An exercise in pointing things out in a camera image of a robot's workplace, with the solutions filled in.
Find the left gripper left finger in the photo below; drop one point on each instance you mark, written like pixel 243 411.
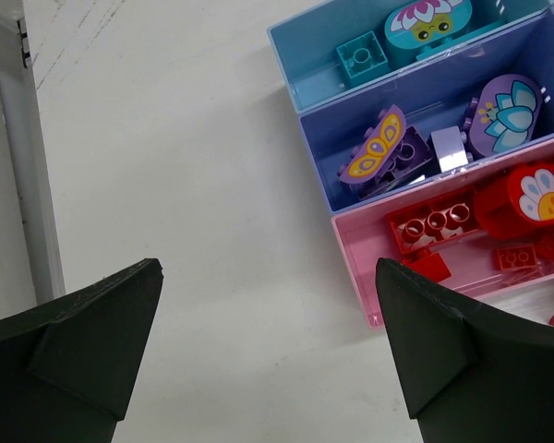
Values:
pixel 68 367

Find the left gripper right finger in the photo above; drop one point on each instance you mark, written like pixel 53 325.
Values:
pixel 469 371

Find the red slope lego brick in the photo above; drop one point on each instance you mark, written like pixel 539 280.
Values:
pixel 434 221

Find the red flower round lego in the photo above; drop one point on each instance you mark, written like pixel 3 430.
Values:
pixel 518 202

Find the small lavender lego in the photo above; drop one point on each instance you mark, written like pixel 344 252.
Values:
pixel 450 150

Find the purple lego brick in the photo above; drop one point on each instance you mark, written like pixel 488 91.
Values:
pixel 411 159

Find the purple butterfly lego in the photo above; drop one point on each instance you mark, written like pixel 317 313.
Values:
pixel 380 142

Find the purple lotus lego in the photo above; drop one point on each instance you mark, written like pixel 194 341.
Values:
pixel 503 116

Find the teal square lego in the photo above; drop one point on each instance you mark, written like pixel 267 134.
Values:
pixel 363 59

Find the teal flower face lego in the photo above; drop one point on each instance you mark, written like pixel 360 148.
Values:
pixel 422 25

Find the purple container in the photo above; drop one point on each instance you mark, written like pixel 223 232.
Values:
pixel 432 97

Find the blue container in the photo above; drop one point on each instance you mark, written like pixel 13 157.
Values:
pixel 305 45

